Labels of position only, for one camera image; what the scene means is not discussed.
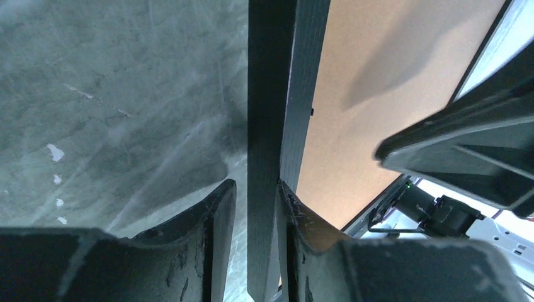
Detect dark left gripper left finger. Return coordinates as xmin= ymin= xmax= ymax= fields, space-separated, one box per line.
xmin=1 ymin=179 xmax=237 ymax=301

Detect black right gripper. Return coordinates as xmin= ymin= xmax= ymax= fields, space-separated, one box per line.
xmin=367 ymin=45 xmax=533 ymax=238

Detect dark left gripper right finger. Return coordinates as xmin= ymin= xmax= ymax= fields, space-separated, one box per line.
xmin=277 ymin=182 xmax=520 ymax=301

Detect brown backing board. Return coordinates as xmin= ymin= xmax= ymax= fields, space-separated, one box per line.
xmin=297 ymin=1 xmax=504 ymax=228

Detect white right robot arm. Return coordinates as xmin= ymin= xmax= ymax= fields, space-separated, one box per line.
xmin=367 ymin=43 xmax=533 ymax=287

